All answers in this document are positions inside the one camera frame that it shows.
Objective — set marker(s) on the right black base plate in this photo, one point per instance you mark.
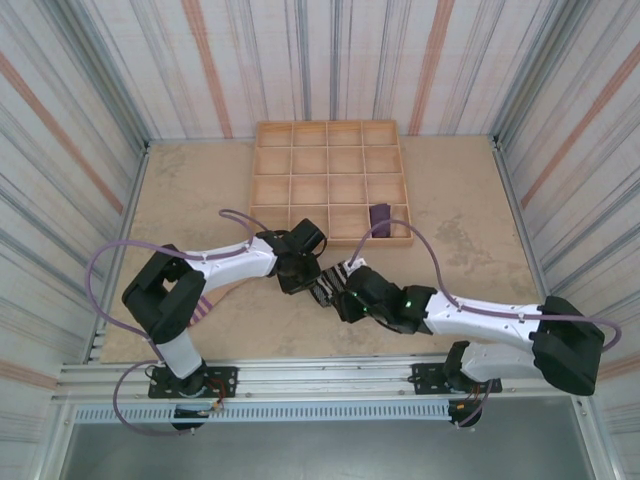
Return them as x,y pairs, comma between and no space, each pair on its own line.
427,372

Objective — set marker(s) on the aluminium mounting rail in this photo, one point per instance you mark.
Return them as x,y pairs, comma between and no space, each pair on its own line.
320,370

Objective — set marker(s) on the black white striped sock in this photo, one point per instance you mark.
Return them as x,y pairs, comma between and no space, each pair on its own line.
332,282

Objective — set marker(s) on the beige sock with red toe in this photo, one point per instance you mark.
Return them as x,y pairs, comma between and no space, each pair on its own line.
220,300

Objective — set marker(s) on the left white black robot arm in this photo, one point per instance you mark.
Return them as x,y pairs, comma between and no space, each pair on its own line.
235,265

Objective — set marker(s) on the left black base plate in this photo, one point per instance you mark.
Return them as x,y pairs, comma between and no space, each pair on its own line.
222,375

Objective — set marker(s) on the purple sock with orange stripe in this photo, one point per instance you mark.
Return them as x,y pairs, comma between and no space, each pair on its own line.
381,220

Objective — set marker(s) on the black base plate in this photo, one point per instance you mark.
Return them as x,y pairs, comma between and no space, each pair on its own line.
427,372
222,375

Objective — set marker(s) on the wooden compartment tray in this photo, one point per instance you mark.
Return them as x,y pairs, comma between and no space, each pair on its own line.
327,185

